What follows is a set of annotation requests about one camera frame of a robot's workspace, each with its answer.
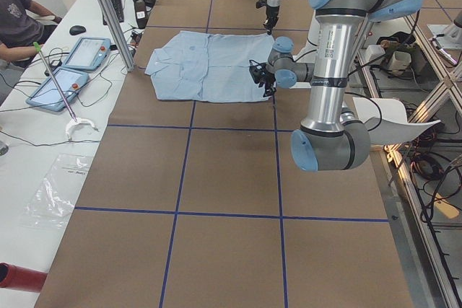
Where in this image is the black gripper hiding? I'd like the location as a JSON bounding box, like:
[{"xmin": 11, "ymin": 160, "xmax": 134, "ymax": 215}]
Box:
[
  {"xmin": 256, "ymin": 0, "xmax": 280, "ymax": 35},
  {"xmin": 249, "ymin": 59, "xmax": 276, "ymax": 97}
]

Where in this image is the light blue button shirt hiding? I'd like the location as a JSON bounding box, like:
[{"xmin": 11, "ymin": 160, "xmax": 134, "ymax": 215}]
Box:
[{"xmin": 145, "ymin": 31, "xmax": 274, "ymax": 103}]

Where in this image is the white plastic chair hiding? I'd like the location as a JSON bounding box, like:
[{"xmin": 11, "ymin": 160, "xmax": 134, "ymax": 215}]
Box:
[{"xmin": 353, "ymin": 97, "xmax": 440, "ymax": 146}]

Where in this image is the black keyboard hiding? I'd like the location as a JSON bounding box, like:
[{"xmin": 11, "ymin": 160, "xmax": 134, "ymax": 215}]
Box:
[{"xmin": 110, "ymin": 0, "xmax": 125, "ymax": 23}]

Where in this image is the blue teach pendant far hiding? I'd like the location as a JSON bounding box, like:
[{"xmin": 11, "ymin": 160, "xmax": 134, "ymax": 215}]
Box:
[{"xmin": 62, "ymin": 37, "xmax": 110, "ymax": 72}]

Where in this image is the blue teach pendant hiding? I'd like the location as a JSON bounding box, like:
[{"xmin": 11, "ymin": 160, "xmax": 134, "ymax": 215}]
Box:
[
  {"xmin": 62, "ymin": 37, "xmax": 110, "ymax": 72},
  {"xmin": 26, "ymin": 67, "xmax": 89, "ymax": 112}
]

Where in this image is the metal reacher stick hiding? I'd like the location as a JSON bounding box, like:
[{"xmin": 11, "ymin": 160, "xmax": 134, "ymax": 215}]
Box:
[{"xmin": 33, "ymin": 42, "xmax": 99, "ymax": 141}]

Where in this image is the black computer mouse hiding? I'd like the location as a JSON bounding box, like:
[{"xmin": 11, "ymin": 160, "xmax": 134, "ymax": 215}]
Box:
[{"xmin": 69, "ymin": 25, "xmax": 87, "ymax": 36}]

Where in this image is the blue teach pendant near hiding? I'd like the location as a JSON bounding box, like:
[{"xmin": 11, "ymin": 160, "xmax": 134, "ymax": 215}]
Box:
[{"xmin": 26, "ymin": 67, "xmax": 89, "ymax": 112}]

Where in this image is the clear plastic bag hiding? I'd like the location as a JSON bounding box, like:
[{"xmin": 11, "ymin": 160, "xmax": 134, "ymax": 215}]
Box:
[{"xmin": 19, "ymin": 154, "xmax": 93, "ymax": 230}]

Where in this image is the seated person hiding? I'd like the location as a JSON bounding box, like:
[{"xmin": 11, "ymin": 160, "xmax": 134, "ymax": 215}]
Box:
[{"xmin": 1, "ymin": 0, "xmax": 62, "ymax": 68}]

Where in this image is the red cylinder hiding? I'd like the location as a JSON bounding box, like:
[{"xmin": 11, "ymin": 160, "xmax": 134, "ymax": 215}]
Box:
[{"xmin": 1, "ymin": 263, "xmax": 48, "ymax": 293}]

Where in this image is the grey aluminium frame post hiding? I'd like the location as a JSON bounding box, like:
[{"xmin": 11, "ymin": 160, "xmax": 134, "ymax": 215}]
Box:
[{"xmin": 97, "ymin": 0, "xmax": 134, "ymax": 72}]

